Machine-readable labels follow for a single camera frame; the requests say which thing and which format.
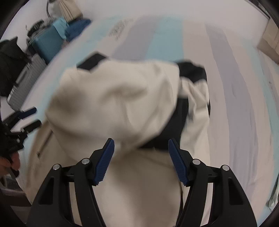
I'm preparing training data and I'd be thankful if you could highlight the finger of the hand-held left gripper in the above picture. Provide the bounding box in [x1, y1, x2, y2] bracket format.
[4, 107, 36, 126]
[11, 120, 42, 136]

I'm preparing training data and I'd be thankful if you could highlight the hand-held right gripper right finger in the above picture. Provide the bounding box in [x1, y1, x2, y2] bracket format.
[168, 138, 259, 227]

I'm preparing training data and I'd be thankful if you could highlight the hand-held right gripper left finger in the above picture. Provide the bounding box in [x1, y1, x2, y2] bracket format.
[26, 138, 115, 227]

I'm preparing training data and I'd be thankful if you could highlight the cream and black hooded jacket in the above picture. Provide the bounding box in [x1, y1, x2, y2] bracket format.
[16, 52, 212, 227]

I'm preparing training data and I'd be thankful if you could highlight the grey clothes pile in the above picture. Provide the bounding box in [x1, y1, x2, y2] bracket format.
[26, 19, 55, 37]

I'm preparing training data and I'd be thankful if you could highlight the person's left hand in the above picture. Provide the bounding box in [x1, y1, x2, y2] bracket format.
[0, 152, 21, 175]

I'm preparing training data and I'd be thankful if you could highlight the silver suitcase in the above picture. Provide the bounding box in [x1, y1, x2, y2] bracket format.
[6, 56, 48, 112]

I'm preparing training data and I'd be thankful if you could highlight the black backpack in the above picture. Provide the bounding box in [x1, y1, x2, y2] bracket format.
[0, 37, 30, 97]

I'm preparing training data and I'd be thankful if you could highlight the teal suitcase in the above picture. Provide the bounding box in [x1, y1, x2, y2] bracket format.
[28, 25, 66, 64]

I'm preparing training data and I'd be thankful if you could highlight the striped bed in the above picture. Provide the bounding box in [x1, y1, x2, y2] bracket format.
[20, 15, 279, 219]

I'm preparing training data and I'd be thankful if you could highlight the light blue cloth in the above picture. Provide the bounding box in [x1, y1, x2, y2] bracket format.
[52, 17, 70, 41]

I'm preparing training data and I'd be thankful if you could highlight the dark blue cloth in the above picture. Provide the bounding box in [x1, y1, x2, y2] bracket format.
[65, 19, 92, 41]

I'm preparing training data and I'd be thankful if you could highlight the beige curtain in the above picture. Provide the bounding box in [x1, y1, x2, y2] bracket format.
[59, 0, 83, 22]

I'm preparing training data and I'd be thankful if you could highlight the wooden headboard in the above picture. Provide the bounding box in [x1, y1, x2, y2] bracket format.
[256, 19, 279, 64]

